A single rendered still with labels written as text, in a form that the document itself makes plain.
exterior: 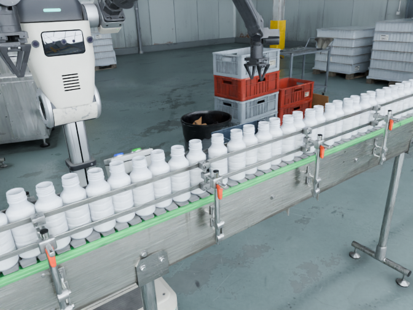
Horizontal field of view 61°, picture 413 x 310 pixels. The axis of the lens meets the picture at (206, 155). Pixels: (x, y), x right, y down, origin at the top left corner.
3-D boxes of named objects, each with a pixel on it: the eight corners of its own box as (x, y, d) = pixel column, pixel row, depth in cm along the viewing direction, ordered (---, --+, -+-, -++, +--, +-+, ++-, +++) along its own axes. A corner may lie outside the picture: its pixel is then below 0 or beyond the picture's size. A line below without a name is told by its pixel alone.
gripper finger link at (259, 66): (259, 78, 163) (259, 58, 160) (270, 80, 158) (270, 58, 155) (248, 80, 160) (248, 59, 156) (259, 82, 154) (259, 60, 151)
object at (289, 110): (279, 127, 401) (280, 109, 392) (254, 120, 430) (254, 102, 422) (311, 117, 435) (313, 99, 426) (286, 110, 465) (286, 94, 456)
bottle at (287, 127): (281, 163, 125) (283, 119, 119) (275, 156, 131) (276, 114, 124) (297, 161, 126) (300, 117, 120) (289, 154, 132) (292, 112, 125)
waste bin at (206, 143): (202, 198, 301) (199, 128, 276) (175, 180, 335) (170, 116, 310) (242, 183, 325) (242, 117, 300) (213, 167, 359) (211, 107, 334)
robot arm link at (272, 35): (252, 16, 146) (252, 34, 144) (280, 15, 144) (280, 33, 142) (253, 33, 158) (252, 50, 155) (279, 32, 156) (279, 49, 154)
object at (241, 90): (241, 102, 339) (241, 79, 330) (212, 95, 367) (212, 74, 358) (279, 91, 376) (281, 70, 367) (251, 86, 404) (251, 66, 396)
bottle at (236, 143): (224, 178, 115) (223, 131, 109) (233, 171, 120) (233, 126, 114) (239, 182, 112) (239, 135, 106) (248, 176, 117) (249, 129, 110)
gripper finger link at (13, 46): (6, 80, 78) (-5, 36, 74) (1, 76, 83) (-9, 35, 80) (38, 76, 81) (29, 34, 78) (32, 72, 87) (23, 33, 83)
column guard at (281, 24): (276, 59, 1056) (278, 20, 1013) (267, 58, 1086) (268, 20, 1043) (285, 58, 1077) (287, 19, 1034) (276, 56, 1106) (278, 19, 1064)
